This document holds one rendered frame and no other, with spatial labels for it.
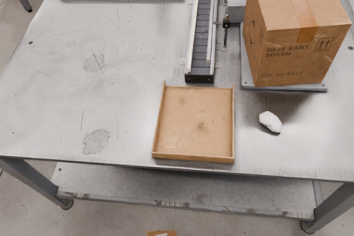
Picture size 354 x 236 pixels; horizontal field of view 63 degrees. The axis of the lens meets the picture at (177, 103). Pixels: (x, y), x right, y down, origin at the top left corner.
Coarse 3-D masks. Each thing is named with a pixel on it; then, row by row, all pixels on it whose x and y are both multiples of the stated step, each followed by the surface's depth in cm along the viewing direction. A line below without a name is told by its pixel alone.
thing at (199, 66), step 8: (200, 0) 132; (208, 0) 132; (200, 8) 129; (208, 8) 128; (200, 16) 126; (208, 16) 125; (200, 24) 123; (208, 24) 122; (200, 32) 120; (208, 32) 120; (200, 40) 117; (200, 48) 115; (192, 56) 113; (200, 56) 112; (192, 64) 110; (200, 64) 110; (208, 64) 110; (192, 72) 108; (200, 72) 108; (208, 72) 107
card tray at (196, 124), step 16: (176, 96) 108; (192, 96) 107; (208, 96) 107; (224, 96) 106; (160, 112) 102; (176, 112) 104; (192, 112) 103; (208, 112) 103; (224, 112) 102; (160, 128) 101; (176, 128) 100; (192, 128) 100; (208, 128) 99; (224, 128) 98; (160, 144) 97; (176, 144) 96; (192, 144) 96; (208, 144) 96; (224, 144) 95; (192, 160) 93; (208, 160) 92; (224, 160) 90
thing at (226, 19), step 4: (228, 16) 108; (224, 20) 110; (228, 20) 109; (212, 24) 112; (216, 24) 111; (220, 24) 111; (224, 24) 110; (228, 24) 109; (224, 28) 113; (224, 32) 114; (224, 36) 116; (224, 40) 117; (224, 44) 119
